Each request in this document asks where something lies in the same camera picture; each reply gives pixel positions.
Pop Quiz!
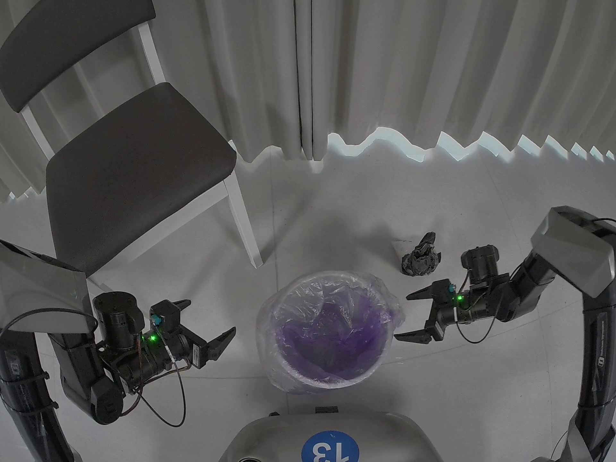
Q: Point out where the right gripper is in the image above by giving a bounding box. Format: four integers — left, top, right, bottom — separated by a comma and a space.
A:
394, 284, 483, 346

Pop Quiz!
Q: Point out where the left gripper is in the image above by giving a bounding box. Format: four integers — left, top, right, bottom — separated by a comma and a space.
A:
144, 299, 237, 384

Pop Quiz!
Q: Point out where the black plastic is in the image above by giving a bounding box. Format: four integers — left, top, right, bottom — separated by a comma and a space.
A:
399, 231, 442, 277

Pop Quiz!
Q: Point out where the purple plastic bag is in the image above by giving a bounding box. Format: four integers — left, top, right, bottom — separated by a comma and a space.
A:
255, 270, 406, 396

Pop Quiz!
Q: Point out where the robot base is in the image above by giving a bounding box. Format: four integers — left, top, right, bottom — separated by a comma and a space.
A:
231, 405, 443, 462

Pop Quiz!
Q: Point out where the white trash bin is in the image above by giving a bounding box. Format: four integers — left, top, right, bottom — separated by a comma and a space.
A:
272, 272, 389, 387

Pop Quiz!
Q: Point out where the dark grey white-framed chair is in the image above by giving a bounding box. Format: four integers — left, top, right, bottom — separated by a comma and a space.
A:
0, 0, 264, 280

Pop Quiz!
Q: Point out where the white curtain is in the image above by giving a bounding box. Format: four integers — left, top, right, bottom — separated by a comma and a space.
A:
298, 0, 616, 162
0, 0, 305, 201

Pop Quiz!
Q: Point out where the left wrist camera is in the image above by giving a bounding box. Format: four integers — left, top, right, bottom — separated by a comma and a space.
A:
150, 302, 177, 336

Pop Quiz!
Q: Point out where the black cable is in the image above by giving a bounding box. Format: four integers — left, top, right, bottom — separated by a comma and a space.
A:
139, 361, 187, 427
454, 313, 497, 345

